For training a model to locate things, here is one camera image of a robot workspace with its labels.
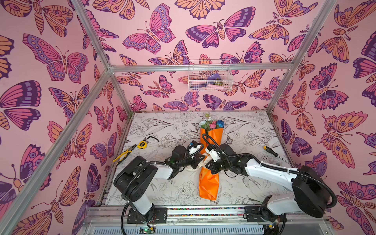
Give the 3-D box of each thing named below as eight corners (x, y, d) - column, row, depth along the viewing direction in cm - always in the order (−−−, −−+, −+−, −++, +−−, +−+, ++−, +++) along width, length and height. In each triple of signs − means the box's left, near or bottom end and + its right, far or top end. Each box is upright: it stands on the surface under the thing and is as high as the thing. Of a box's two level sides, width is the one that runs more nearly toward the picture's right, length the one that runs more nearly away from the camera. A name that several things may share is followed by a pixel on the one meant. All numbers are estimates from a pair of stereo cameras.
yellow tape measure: (137, 149, 101) (136, 147, 100) (139, 142, 105) (138, 140, 103) (146, 149, 101) (145, 147, 99) (148, 142, 105) (147, 140, 103)
